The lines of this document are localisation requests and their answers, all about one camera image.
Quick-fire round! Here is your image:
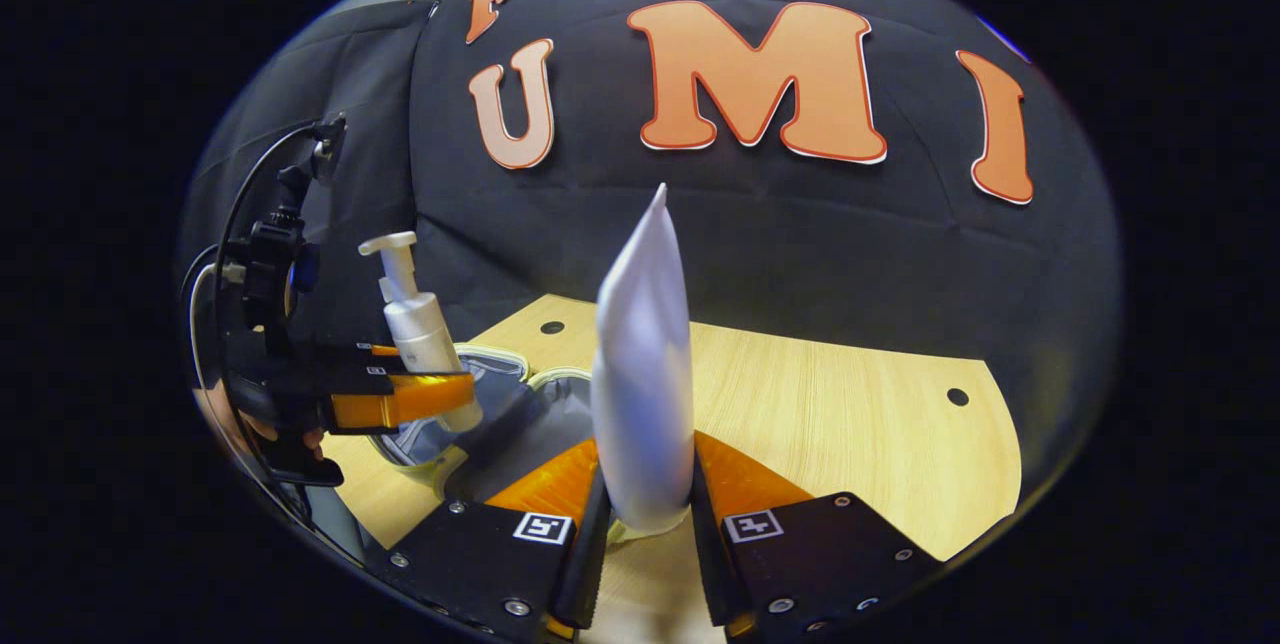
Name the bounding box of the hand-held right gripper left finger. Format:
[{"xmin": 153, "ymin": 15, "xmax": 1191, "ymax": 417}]
[{"xmin": 365, "ymin": 437, "xmax": 611, "ymax": 643}]

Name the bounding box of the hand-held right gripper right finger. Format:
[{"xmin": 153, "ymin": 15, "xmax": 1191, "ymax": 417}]
[{"xmin": 690, "ymin": 429, "xmax": 946, "ymax": 640}]

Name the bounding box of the white pump bottle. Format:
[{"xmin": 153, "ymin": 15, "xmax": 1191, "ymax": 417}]
[{"xmin": 358, "ymin": 231, "xmax": 484, "ymax": 433}]

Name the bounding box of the pale yellow suitcase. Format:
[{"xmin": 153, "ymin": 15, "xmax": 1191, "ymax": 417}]
[{"xmin": 370, "ymin": 344, "xmax": 601, "ymax": 500}]

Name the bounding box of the white squeeze tube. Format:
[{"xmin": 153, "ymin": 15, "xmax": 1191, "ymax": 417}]
[{"xmin": 590, "ymin": 182, "xmax": 696, "ymax": 537}]

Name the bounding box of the black backdrop cloth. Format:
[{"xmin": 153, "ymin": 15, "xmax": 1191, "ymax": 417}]
[{"xmin": 180, "ymin": 0, "xmax": 1121, "ymax": 485}]

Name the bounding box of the white cable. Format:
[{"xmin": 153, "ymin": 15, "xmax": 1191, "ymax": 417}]
[{"xmin": 188, "ymin": 262, "xmax": 221, "ymax": 395}]

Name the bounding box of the black cable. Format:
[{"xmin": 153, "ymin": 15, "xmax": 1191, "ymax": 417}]
[{"xmin": 212, "ymin": 122, "xmax": 321, "ymax": 270}]

